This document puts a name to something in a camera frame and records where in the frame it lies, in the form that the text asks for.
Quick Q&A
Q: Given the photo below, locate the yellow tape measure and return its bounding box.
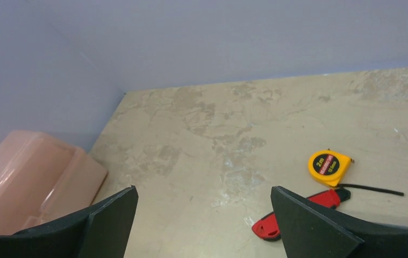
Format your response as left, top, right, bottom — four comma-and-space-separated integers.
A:
307, 149, 405, 196

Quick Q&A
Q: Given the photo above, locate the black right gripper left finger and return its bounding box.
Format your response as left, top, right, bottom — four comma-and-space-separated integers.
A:
0, 186, 139, 257

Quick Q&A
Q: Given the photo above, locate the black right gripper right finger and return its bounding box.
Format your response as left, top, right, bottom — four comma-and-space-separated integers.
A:
270, 186, 408, 257

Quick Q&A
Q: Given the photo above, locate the red black utility knife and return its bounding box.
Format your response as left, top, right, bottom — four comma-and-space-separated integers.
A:
251, 188, 351, 242

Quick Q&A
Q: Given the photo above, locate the pink translucent plastic storage box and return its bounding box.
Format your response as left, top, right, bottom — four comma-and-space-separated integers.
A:
0, 131, 108, 235

